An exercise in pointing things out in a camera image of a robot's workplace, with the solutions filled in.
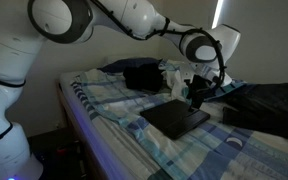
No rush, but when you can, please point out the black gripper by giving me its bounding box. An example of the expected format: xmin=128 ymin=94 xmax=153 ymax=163
xmin=183 ymin=74 xmax=216 ymax=113

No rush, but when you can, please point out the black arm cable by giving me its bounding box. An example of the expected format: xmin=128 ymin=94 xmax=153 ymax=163
xmin=90 ymin=0 xmax=227 ymax=92

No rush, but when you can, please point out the white crumpled cloth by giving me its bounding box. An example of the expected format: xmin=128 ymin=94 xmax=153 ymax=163
xmin=163 ymin=66 xmax=193 ymax=102

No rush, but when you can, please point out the black bag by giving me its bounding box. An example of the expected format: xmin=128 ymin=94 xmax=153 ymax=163
xmin=122 ymin=63 xmax=165 ymax=93

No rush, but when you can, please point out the blue plaid duvet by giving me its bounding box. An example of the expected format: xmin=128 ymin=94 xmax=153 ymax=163
xmin=71 ymin=59 xmax=288 ymax=180

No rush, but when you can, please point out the black laptop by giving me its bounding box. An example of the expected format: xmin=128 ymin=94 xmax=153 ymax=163
xmin=139 ymin=98 xmax=212 ymax=141

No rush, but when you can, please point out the white mattress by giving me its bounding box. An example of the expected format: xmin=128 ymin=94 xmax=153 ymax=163
xmin=57 ymin=69 xmax=163 ymax=180

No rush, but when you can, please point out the black garment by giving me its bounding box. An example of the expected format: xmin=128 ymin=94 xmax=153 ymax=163
xmin=221 ymin=83 xmax=288 ymax=145

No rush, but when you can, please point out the dark blue pillow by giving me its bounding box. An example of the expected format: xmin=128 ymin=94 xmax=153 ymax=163
xmin=98 ymin=57 xmax=163 ymax=75

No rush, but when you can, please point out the grey window blind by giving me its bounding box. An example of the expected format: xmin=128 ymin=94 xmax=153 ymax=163
xmin=210 ymin=0 xmax=288 ymax=86

